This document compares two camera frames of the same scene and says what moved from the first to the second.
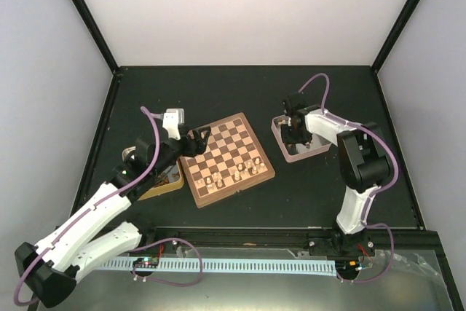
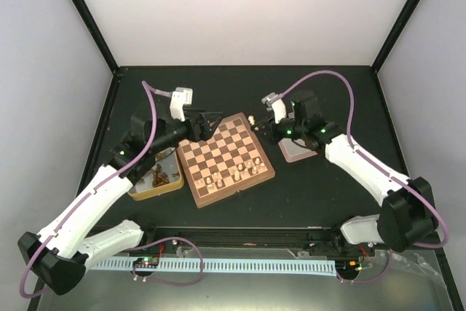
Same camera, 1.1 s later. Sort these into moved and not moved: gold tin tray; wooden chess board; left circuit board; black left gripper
Moved: black left gripper
Not moved: gold tin tray; left circuit board; wooden chess board
